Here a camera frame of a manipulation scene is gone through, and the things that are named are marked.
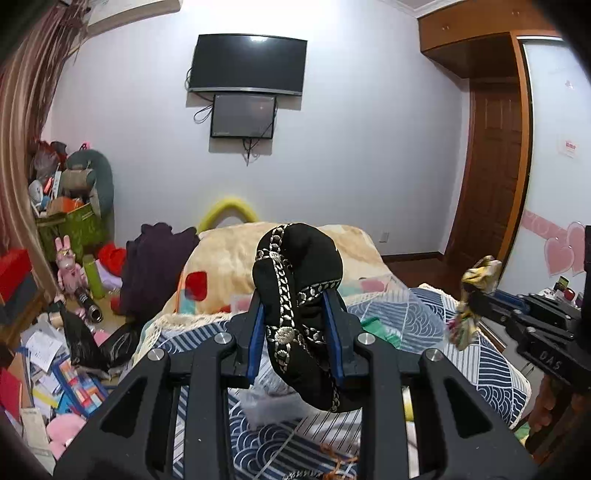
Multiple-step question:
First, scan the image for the black embroidered headband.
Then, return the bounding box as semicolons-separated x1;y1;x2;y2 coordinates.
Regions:
252;223;344;413

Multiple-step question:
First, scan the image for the yellow floral fabric scrunchie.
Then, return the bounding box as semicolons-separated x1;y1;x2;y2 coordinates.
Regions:
448;255;502;351

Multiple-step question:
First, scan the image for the beige plush blanket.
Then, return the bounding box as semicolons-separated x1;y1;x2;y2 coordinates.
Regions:
161;222;391;315

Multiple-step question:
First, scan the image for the clear plastic storage bin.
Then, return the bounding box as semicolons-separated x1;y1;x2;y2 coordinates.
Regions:
228;356;320;430

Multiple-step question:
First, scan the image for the white wardrobe door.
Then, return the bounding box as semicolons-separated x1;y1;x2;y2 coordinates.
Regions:
500;36;590;294

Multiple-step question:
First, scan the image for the dark purple garment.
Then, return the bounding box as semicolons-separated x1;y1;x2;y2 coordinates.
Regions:
119;222;199;322

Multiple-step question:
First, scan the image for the yellow foam arch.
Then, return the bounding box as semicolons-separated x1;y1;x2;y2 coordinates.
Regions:
197;197;259;233

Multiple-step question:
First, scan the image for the blue white patterned tablecloth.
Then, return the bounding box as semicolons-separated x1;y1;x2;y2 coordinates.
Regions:
133;285;532;480

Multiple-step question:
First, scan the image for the red cloth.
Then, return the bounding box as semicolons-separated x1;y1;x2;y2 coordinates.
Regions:
97;242;126;277

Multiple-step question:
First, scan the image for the black flashlight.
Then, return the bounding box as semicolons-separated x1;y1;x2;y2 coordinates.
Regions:
74;287;103;324

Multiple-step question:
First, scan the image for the green bottle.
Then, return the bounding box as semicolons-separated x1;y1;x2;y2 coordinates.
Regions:
82;254;105;299

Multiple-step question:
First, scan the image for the black plastic bag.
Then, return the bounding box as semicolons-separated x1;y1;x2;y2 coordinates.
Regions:
54;301;141;378

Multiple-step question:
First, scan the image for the colourful blue book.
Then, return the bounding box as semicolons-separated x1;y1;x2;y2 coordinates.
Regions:
51;355;107;418

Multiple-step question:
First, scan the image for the brown wooden door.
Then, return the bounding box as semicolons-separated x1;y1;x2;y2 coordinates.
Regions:
444;77;529;282

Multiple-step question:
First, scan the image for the pink rabbit toy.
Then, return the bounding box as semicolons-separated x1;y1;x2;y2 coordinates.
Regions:
54;235;88;295

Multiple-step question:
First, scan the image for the green cardboard box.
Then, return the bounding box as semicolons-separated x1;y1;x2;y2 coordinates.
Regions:
35;203;108;262

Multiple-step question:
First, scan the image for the pink plush pillow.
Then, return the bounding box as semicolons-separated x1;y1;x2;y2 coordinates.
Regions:
46;413;86;460

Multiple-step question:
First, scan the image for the red shoe box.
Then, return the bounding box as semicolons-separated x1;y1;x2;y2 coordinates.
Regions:
0;249;32;305

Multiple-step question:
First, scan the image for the striped brown curtain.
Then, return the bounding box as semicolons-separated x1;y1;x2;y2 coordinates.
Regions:
1;1;87;298

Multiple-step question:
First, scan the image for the small wall monitor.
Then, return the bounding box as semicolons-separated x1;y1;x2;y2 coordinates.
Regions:
211;93;276;140

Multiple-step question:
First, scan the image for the black wall television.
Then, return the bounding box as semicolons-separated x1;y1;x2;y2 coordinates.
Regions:
188;34;308;96

